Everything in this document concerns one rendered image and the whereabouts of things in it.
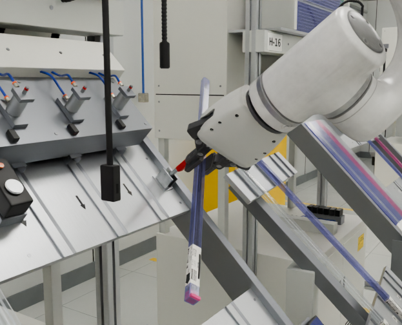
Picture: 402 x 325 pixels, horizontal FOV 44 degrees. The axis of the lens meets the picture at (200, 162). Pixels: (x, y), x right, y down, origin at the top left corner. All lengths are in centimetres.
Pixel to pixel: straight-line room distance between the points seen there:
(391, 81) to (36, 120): 50
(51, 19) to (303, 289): 73
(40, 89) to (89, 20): 23
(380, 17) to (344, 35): 788
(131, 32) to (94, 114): 255
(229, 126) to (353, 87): 17
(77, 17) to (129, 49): 239
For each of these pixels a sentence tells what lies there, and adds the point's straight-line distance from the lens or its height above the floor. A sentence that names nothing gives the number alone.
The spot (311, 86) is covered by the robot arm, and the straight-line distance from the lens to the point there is 61.
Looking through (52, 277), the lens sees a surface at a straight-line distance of 124.
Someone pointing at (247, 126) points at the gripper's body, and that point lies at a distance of 68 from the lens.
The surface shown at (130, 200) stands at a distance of 87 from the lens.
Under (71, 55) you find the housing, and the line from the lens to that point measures 95.
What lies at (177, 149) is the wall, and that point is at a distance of 383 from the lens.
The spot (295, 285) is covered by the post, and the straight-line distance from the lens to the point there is 112.
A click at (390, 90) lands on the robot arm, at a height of 121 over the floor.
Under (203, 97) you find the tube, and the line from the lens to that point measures 92.
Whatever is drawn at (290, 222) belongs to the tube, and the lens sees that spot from 99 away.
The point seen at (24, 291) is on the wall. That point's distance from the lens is 295.
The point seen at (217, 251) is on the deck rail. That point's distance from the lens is 94.
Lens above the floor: 122
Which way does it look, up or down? 9 degrees down
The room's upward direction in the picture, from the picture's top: straight up
